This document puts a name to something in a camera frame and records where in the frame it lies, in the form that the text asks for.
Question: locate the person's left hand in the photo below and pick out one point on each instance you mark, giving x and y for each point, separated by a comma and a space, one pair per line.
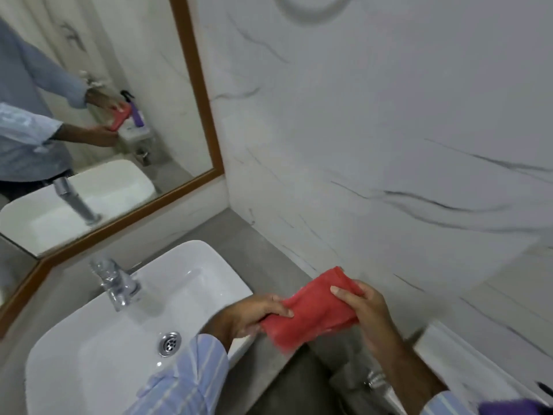
246, 315

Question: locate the person's right hand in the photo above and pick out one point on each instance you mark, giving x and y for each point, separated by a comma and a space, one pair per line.
376, 319

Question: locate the red cleaning cloth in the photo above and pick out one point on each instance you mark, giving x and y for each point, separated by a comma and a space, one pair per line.
311, 315

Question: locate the purple spray bottle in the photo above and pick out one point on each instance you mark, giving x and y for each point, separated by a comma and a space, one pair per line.
518, 407

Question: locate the person's right forearm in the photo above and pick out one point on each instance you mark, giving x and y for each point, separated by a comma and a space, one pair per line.
410, 380

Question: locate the person's left forearm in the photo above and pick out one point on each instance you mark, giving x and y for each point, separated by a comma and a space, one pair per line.
186, 380

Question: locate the chrome sink drain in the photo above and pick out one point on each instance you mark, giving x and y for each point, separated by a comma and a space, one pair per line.
169, 344

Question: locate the white ceramic sink basin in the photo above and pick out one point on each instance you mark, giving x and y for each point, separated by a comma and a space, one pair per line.
86, 363

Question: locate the white toilet tank lid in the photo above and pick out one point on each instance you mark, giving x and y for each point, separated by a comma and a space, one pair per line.
458, 363

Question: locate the chrome faucet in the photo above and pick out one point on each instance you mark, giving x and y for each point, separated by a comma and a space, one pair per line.
114, 283

